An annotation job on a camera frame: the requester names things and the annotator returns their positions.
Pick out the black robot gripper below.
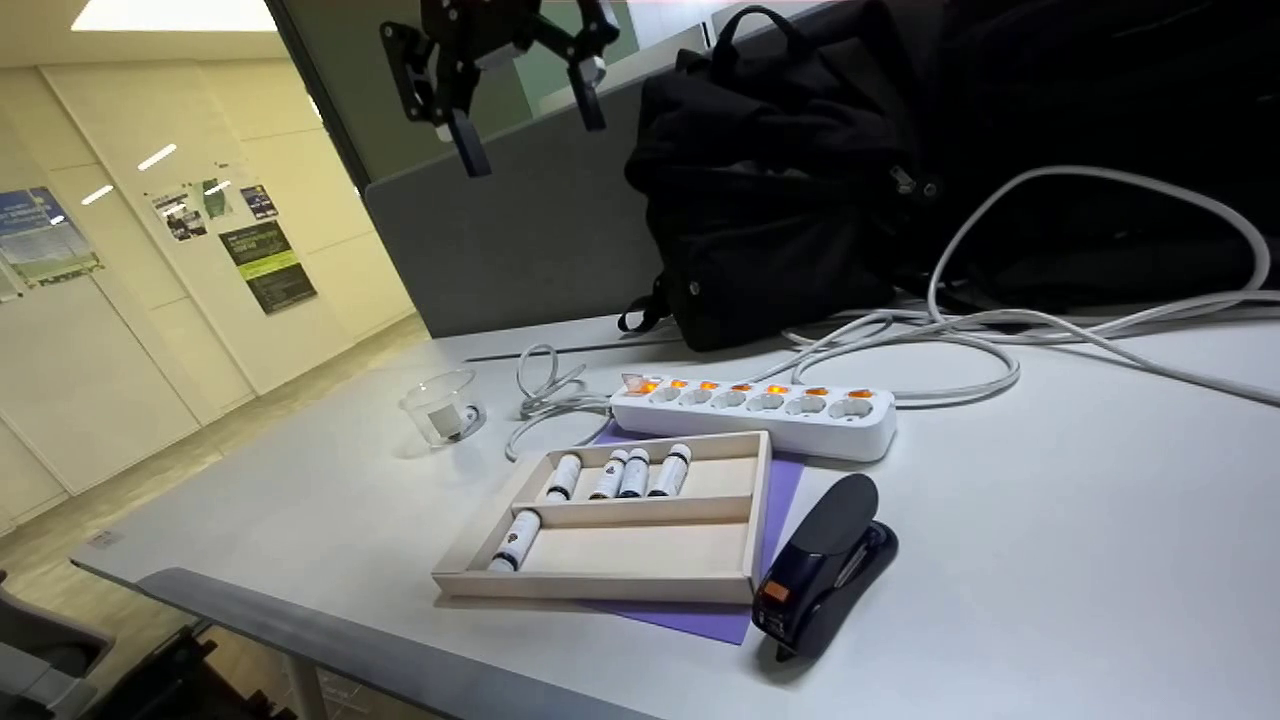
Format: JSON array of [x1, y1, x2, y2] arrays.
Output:
[[374, 0, 624, 179]]

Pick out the small brown bottle white label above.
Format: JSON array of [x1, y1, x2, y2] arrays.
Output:
[[484, 503, 547, 581], [582, 447, 633, 503], [539, 447, 589, 503], [644, 441, 696, 500], [615, 445, 656, 503]]

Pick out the wooden tray with divider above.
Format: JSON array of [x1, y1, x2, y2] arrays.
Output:
[[429, 427, 776, 611]]

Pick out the grey desk partition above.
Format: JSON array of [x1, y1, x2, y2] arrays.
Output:
[[358, 36, 732, 342]]

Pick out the black backpack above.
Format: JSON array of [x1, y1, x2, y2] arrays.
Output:
[[615, 0, 967, 355]]

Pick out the white power strip orange switches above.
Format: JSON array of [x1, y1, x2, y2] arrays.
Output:
[[602, 369, 898, 468]]

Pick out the ceiling light panel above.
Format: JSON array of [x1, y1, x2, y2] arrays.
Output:
[[66, 0, 281, 40]]

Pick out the purple paper sheet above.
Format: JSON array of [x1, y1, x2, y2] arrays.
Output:
[[575, 419, 812, 653]]

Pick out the black stapler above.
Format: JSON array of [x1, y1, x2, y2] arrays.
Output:
[[749, 468, 902, 666]]

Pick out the black jacket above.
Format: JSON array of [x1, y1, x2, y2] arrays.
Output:
[[917, 0, 1280, 321]]

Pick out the dark office chair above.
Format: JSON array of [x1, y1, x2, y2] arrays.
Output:
[[0, 581, 298, 720]]

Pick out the coiled grey cable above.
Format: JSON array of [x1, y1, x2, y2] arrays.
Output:
[[501, 342, 615, 468]]

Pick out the small wall notice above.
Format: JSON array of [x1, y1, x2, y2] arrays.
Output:
[[236, 179, 283, 226], [149, 189, 211, 248], [194, 171, 236, 226]]

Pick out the black and green wall poster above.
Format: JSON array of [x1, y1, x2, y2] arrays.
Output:
[[217, 215, 322, 321]]

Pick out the blue wall poster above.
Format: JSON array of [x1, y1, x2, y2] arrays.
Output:
[[0, 186, 102, 292]]

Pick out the thick white power cord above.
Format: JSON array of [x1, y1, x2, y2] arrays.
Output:
[[760, 166, 1280, 412]]

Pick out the thin grey cable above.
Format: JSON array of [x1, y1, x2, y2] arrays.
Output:
[[465, 300, 1280, 412]]

